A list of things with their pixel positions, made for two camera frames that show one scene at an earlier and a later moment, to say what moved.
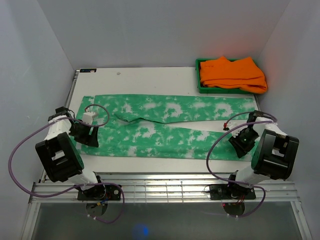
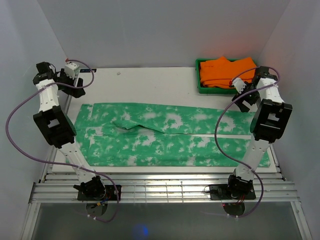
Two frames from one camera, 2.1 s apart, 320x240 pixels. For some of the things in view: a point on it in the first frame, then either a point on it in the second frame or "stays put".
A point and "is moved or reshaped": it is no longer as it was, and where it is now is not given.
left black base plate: x=102 y=192 stays put
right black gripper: x=240 y=149 -> x=243 y=108
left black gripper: x=93 y=141 -> x=75 y=92
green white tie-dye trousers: x=160 y=126 is moved or reshaped
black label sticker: x=88 y=70 stays put
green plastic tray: x=202 y=89 stays put
